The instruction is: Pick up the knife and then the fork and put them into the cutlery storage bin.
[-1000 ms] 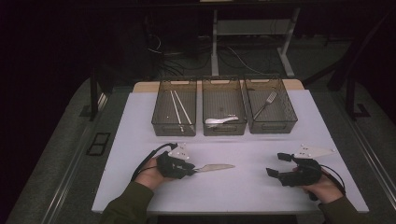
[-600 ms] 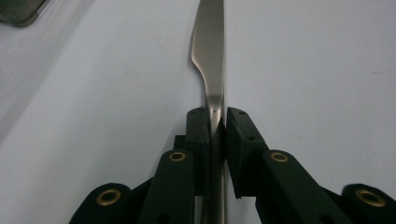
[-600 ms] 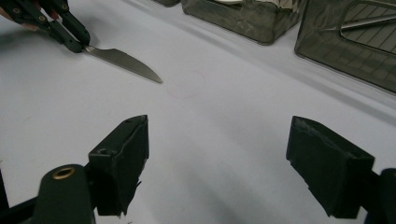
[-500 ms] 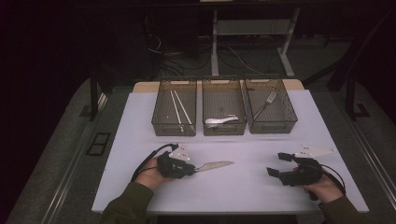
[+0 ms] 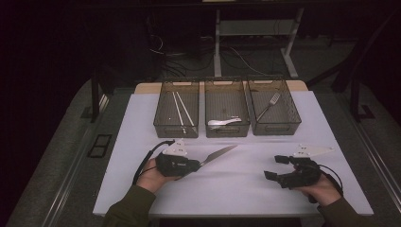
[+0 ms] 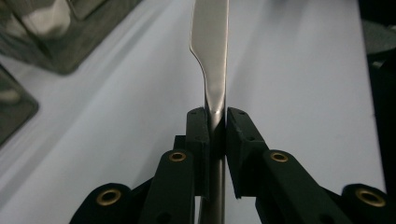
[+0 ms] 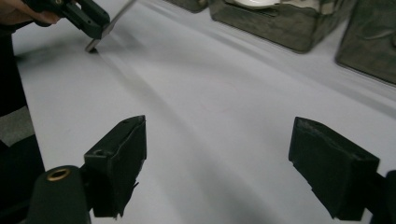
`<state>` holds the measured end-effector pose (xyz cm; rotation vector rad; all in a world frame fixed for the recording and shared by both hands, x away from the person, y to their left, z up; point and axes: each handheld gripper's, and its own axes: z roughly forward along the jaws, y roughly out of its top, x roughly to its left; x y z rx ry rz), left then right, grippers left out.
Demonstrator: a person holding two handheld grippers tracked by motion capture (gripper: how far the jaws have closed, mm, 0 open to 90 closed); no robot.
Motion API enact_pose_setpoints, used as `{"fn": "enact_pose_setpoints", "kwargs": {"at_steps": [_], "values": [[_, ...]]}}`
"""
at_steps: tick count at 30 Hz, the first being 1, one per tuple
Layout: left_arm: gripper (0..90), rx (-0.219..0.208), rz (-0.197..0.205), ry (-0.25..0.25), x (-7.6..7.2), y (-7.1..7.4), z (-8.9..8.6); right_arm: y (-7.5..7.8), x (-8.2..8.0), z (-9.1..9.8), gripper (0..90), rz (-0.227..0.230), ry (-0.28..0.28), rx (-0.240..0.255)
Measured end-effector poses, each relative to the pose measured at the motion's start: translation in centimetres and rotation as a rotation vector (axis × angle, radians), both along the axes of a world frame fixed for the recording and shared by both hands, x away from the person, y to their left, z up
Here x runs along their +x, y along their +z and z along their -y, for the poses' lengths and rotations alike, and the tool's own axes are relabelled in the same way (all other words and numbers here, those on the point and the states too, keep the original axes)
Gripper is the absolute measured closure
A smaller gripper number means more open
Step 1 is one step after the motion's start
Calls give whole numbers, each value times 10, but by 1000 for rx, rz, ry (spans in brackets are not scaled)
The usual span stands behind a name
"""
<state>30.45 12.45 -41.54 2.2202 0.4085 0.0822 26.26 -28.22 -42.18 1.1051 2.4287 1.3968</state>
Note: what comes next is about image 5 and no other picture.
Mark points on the silver fork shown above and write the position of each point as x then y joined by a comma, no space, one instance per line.
274,99

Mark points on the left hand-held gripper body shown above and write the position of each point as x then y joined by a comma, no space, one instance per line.
173,165

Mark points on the person's left hand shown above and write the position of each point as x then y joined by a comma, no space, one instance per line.
151,179

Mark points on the person's right hand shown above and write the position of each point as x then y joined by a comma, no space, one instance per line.
324,192

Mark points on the white metal desk frame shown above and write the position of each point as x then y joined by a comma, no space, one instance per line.
217,47

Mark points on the smoky clear plastic bin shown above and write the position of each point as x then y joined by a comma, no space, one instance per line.
226,104
167,110
283,113

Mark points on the white chopstick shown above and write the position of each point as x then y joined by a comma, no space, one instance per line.
186,110
178,110

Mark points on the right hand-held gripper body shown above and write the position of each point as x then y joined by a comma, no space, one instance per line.
302,176

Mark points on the black metal stand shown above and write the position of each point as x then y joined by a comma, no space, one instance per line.
355,94
95,94

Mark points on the black floor socket frame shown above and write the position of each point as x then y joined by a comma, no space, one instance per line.
99,145

